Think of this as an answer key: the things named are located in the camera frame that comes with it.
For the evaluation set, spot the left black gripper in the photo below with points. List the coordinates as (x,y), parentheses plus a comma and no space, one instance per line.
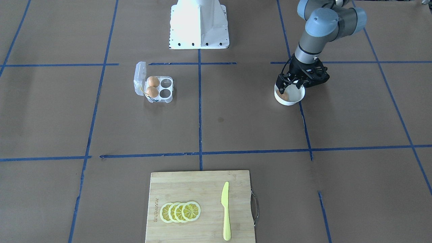
(298,68)

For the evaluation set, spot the white bowl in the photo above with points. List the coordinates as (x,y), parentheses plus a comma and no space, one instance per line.
(295,95)

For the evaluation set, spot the brown egg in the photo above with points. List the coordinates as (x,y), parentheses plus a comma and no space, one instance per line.
(152,92)
(153,81)
(284,96)

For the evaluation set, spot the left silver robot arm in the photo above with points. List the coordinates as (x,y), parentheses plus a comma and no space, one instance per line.
(326,21)

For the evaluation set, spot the clear plastic egg box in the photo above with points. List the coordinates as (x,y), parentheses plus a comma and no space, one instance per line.
(166,87)

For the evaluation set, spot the yellow plastic knife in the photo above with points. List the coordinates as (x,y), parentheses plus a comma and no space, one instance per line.
(226,219)

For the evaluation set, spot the bamboo cutting board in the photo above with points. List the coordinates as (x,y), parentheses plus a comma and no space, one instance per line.
(205,188)

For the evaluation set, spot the yellow lemon slice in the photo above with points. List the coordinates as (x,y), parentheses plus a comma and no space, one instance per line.
(192,210)
(180,214)
(172,212)
(165,213)

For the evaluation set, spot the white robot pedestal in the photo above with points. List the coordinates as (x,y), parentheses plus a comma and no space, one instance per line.
(198,24)

